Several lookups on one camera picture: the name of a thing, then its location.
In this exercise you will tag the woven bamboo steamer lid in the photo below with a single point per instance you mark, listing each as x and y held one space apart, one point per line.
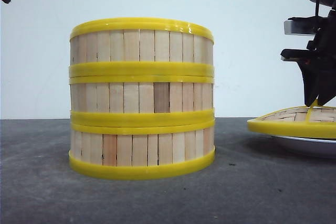
315 121

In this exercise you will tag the bamboo steamer basket dark slat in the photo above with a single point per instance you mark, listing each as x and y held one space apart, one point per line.
126 107

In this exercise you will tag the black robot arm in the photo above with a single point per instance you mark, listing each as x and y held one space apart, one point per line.
317 61

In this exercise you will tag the white plate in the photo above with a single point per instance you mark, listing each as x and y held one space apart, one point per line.
317 147

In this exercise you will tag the bamboo steamer basket orange slat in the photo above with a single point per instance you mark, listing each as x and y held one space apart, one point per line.
139 157

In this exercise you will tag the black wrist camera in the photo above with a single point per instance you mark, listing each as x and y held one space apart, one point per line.
307 26

